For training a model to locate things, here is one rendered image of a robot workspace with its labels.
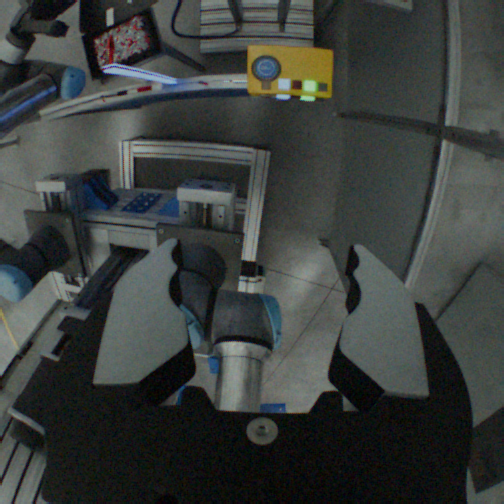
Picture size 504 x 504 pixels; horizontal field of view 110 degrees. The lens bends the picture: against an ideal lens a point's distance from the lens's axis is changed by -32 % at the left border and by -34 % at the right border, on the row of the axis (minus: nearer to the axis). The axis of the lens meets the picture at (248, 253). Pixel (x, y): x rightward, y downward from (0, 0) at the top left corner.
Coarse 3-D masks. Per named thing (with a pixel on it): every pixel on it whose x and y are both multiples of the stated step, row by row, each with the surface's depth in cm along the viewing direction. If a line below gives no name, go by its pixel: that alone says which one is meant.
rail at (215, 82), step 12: (144, 84) 59; (156, 84) 59; (168, 84) 59; (180, 84) 60; (192, 84) 60; (204, 84) 59; (216, 84) 59; (228, 84) 59; (240, 84) 59; (96, 96) 60; (108, 96) 61; (120, 96) 61; (132, 96) 61; (144, 96) 61; (156, 96) 67; (48, 108) 61; (60, 108) 61; (72, 108) 62; (84, 108) 62; (48, 120) 66
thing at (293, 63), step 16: (256, 48) 38; (272, 48) 38; (288, 48) 37; (304, 48) 37; (288, 64) 39; (304, 64) 39; (320, 64) 39; (256, 80) 41; (272, 80) 41; (304, 80) 41; (320, 80) 40; (320, 96) 42
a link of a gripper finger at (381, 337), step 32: (352, 256) 11; (352, 288) 9; (384, 288) 9; (352, 320) 7; (384, 320) 7; (416, 320) 7; (352, 352) 6; (384, 352) 6; (416, 352) 6; (352, 384) 6; (384, 384) 5; (416, 384) 5
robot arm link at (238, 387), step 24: (216, 312) 48; (240, 312) 48; (264, 312) 49; (216, 336) 48; (240, 336) 45; (264, 336) 47; (240, 360) 44; (264, 360) 47; (216, 384) 43; (240, 384) 41; (216, 408) 39; (240, 408) 38
